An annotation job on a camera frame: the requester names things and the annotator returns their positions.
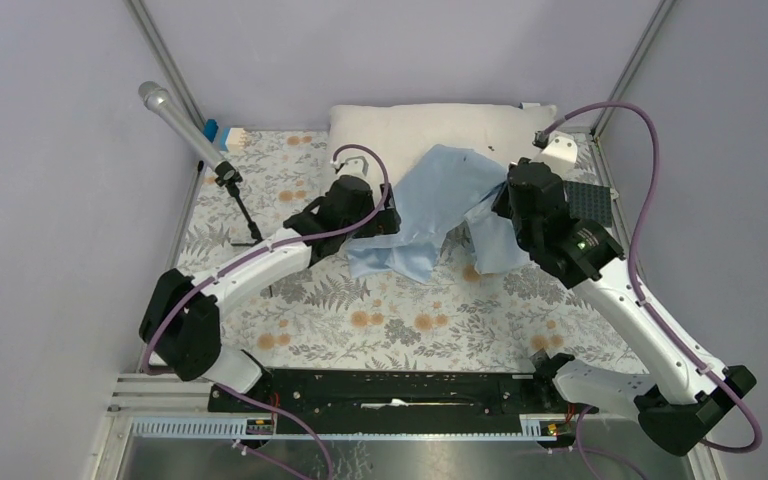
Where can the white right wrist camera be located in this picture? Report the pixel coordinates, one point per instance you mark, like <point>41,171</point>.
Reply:
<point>557,150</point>

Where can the cream white pillow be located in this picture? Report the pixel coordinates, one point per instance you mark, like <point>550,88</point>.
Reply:
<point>401,135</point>

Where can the dark grey studded baseplate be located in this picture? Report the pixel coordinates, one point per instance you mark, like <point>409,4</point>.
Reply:
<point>590,201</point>

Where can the silver microphone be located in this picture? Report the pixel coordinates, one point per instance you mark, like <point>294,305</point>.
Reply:
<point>158,100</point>

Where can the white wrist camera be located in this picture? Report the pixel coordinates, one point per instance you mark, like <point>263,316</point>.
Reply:
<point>355,166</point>
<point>557,150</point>

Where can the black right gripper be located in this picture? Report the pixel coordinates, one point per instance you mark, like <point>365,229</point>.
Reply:
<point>501,205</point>

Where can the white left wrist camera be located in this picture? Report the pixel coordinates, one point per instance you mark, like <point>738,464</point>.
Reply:
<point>355,166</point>

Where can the floral patterned table mat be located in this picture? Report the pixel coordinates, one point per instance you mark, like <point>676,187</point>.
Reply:
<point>323,318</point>

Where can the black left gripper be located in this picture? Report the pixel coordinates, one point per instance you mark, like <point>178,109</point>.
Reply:
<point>384,223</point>

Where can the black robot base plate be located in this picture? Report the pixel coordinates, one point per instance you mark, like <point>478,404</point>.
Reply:
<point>398,399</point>

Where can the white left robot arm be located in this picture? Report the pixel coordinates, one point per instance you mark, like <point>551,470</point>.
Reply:
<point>182,324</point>

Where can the blue and white block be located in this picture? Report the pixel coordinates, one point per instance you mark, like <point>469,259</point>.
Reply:
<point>227,139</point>

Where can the light blue pillowcase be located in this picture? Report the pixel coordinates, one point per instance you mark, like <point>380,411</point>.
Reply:
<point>447,188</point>

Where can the white slotted cable duct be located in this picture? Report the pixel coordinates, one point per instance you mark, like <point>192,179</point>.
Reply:
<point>516,428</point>

